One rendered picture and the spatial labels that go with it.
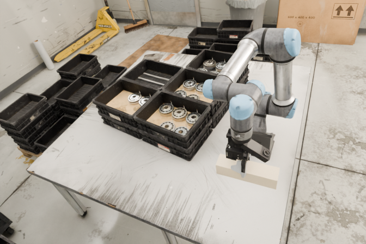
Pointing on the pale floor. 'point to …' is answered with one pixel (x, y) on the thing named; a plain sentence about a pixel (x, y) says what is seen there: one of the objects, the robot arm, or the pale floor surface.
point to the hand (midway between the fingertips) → (246, 169)
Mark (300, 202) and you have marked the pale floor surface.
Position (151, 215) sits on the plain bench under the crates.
